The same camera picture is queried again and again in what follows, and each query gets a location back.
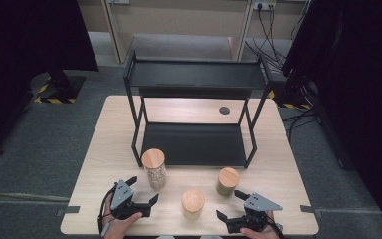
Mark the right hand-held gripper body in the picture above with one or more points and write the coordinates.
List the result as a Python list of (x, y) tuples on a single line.
[(258, 203)]

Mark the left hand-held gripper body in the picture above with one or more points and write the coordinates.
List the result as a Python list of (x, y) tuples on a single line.
[(122, 195)]

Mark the short glass jar wooden lid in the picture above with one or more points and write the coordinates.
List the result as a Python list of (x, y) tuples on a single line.
[(193, 203), (227, 181)]

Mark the tall glass jar wooden lid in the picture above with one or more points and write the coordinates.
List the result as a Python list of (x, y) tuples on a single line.
[(154, 171)]

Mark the black metal two-tier shelf rack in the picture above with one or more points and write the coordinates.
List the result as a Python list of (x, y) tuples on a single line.
[(195, 74)]

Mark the person's right hand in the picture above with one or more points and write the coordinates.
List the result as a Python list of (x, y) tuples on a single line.
[(262, 234)]

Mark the person's left hand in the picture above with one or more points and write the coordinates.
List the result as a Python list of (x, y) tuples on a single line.
[(121, 228)]

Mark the grey tape strip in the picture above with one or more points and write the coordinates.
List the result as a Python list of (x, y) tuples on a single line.
[(307, 209), (69, 210)]

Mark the black round table grommet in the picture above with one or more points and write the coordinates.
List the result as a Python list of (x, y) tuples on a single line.
[(224, 110)]

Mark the stand base with striped tape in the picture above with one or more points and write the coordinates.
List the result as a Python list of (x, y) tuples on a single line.
[(63, 89), (293, 98)]

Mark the dark curtain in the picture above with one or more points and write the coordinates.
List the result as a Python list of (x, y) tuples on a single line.
[(361, 83), (30, 49)]

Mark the beige desk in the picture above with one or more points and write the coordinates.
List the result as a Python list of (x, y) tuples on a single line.
[(179, 20)]

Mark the white power strip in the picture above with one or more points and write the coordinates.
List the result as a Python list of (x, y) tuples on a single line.
[(264, 4)]

